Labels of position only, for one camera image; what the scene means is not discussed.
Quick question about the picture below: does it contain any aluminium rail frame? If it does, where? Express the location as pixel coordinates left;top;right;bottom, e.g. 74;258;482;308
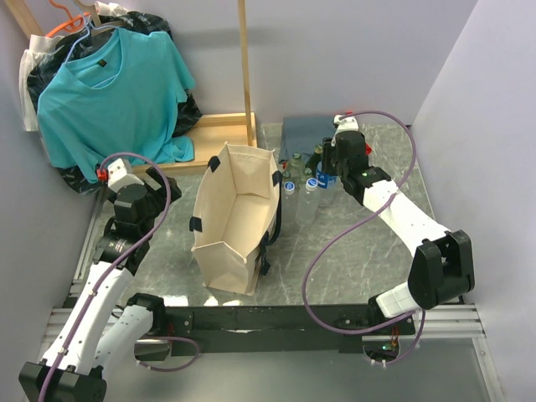
23;183;507;402

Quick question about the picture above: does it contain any green glass bottle yellow label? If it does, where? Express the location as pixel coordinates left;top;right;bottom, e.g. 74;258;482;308
306;144;323;173

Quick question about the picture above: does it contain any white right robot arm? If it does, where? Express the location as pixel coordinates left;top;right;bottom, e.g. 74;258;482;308
322;130;475;333

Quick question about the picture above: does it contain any grey folded garment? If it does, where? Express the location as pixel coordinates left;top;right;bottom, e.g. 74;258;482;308
279;115;335;163

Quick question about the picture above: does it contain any clear bottle blue cap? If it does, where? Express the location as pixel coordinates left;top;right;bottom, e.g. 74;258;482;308
282;181;298;212
316;163;338;207
296;178;320;226

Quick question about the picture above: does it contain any wooden rack post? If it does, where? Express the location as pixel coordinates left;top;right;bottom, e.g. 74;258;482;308
237;0;256;146
3;0;44;38

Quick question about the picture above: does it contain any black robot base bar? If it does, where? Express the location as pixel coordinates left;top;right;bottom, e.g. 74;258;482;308
116;304;420;361

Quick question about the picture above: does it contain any wooden clothes hanger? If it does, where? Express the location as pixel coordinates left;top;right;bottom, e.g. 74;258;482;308
72;0;123;35

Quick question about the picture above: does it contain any white hanging garment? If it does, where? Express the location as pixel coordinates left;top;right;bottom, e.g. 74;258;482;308
18;0;125;132

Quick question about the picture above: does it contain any turquoise t-shirt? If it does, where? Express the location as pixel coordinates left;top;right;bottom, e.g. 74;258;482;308
37;28;195;183

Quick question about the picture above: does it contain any dark patterned shirt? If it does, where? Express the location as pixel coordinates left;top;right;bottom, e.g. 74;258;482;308
39;2;203;195

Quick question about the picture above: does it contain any wooden rack base tray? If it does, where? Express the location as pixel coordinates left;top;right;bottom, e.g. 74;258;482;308
104;111;257;182

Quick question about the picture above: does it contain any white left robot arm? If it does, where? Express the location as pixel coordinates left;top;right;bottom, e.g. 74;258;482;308
18;159;182;401

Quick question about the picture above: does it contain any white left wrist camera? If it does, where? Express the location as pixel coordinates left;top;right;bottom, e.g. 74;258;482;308
96;158;144;193

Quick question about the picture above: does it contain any wooden rack left post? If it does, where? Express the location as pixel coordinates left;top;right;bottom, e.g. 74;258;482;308
3;0;44;38

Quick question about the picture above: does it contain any beige canvas tote bag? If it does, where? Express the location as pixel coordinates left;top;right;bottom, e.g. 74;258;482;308
189;144;282;296

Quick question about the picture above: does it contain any light blue wire hanger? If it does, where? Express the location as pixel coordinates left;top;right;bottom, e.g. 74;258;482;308
62;17;107;67

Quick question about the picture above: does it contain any orange clothes hanger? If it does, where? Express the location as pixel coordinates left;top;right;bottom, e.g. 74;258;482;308
46;0;90;38

